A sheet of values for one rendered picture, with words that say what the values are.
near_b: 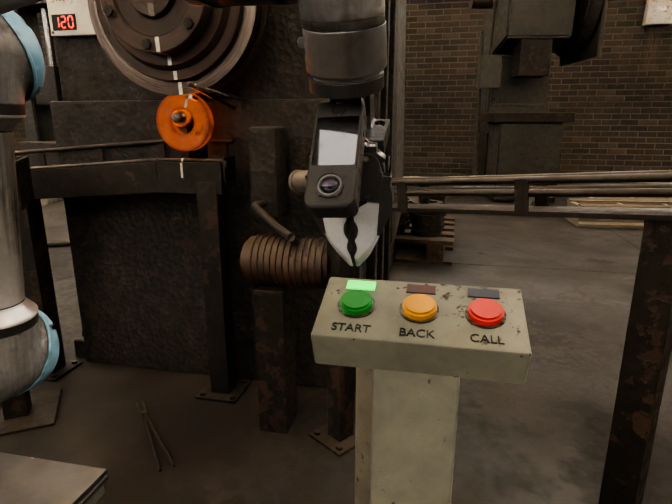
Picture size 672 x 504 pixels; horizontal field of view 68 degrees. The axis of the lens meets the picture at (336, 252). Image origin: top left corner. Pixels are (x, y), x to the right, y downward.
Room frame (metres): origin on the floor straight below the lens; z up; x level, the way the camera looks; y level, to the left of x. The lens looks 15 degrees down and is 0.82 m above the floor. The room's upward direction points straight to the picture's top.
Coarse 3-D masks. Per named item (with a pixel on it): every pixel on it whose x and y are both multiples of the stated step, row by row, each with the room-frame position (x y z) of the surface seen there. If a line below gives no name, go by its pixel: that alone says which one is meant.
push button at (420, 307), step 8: (408, 296) 0.56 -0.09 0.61; (416, 296) 0.55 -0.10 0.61; (424, 296) 0.55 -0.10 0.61; (408, 304) 0.54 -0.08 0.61; (416, 304) 0.54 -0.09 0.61; (424, 304) 0.54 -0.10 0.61; (432, 304) 0.54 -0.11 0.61; (408, 312) 0.53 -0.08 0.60; (416, 312) 0.53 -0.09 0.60; (424, 312) 0.53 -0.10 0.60; (432, 312) 0.53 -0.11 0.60
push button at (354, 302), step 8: (344, 296) 0.56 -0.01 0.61; (352, 296) 0.56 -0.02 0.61; (360, 296) 0.56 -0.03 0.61; (368, 296) 0.56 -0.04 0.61; (344, 304) 0.55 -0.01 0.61; (352, 304) 0.55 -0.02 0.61; (360, 304) 0.55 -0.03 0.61; (368, 304) 0.55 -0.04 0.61; (352, 312) 0.54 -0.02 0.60; (360, 312) 0.54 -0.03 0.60
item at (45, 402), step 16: (16, 160) 1.24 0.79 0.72; (32, 192) 1.36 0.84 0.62; (16, 400) 1.22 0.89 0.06; (32, 400) 1.31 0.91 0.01; (48, 400) 1.31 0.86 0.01; (0, 416) 1.23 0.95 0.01; (16, 416) 1.22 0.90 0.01; (32, 416) 1.23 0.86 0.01; (48, 416) 1.23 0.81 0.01; (0, 432) 1.15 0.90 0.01; (16, 432) 1.16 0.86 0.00
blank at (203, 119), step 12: (168, 96) 1.39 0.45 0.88; (180, 96) 1.39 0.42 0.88; (168, 108) 1.39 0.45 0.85; (180, 108) 1.39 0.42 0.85; (192, 108) 1.38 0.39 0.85; (204, 108) 1.38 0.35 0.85; (156, 120) 1.40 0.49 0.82; (168, 120) 1.40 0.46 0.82; (204, 120) 1.37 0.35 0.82; (168, 132) 1.40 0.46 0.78; (180, 132) 1.41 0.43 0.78; (192, 132) 1.38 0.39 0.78; (204, 132) 1.38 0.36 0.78; (168, 144) 1.40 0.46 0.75; (180, 144) 1.39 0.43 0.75; (192, 144) 1.38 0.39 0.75; (204, 144) 1.40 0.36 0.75
